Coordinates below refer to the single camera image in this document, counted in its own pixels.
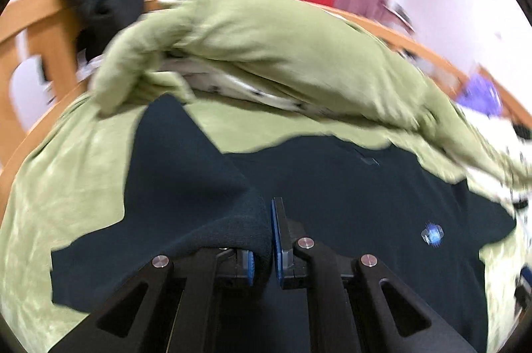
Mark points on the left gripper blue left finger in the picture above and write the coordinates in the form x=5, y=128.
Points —
x=245, y=264

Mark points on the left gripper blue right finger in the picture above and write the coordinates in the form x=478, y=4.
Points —
x=291, y=271

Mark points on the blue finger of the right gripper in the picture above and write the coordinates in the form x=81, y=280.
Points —
x=433, y=235

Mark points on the dark navy sweatshirt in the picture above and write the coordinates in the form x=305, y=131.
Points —
x=182, y=194

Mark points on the purple plush toy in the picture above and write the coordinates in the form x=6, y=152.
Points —
x=481, y=95

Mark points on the green floral-lined quilt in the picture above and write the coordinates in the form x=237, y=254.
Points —
x=311, y=60

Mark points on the wooden bed frame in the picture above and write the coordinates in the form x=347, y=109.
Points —
x=51, y=28

